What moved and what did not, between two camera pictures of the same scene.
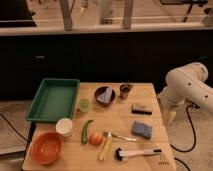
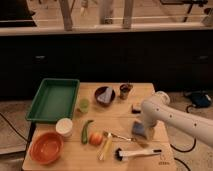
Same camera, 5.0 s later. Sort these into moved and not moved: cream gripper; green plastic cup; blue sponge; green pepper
Moved: cream gripper
Not moved: green plastic cup; blue sponge; green pepper
